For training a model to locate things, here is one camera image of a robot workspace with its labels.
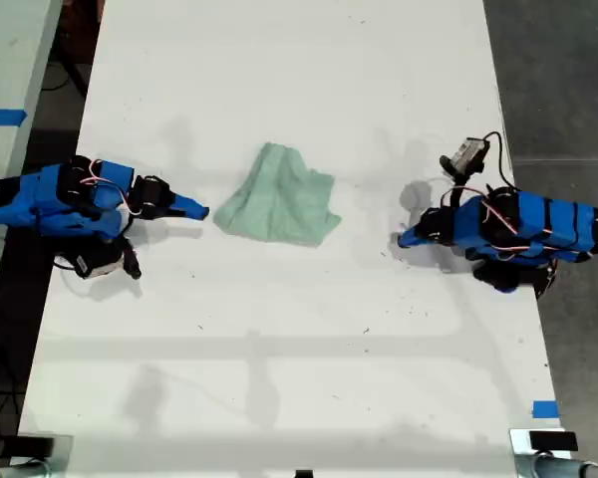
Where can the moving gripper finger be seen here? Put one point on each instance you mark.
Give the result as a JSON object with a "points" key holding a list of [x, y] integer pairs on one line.
{"points": [[416, 240], [177, 213]]}

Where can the grey metal pipe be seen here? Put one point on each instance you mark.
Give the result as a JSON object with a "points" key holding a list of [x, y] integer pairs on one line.
{"points": [[553, 468]]}

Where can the short blue tape piece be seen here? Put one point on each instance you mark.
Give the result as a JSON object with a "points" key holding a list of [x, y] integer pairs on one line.
{"points": [[545, 409]]}

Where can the long blue tape strip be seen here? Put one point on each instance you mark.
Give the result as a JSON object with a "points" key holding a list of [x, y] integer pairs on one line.
{"points": [[2, 117]]}

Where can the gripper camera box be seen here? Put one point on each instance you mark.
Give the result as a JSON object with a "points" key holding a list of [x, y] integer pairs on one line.
{"points": [[99, 264], [468, 154]]}

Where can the metal table bracket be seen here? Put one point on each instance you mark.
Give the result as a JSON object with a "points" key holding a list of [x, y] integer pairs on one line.
{"points": [[64, 448], [518, 443]]}

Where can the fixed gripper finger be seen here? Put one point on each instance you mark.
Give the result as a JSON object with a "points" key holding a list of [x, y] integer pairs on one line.
{"points": [[192, 205], [411, 233]]}

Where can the pale green T-shirt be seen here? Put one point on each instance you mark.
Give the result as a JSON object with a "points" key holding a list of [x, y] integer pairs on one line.
{"points": [[279, 204]]}

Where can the small black mount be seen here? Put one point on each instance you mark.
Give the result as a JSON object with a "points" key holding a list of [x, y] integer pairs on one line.
{"points": [[304, 474]]}

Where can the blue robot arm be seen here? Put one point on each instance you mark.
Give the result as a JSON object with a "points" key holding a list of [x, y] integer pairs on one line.
{"points": [[50, 201], [538, 226]]}

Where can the small black box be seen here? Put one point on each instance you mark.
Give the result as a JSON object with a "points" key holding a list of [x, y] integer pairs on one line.
{"points": [[35, 445], [553, 440]]}

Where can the gripper camera stalk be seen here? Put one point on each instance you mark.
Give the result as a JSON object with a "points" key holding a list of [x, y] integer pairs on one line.
{"points": [[459, 188], [132, 261]]}

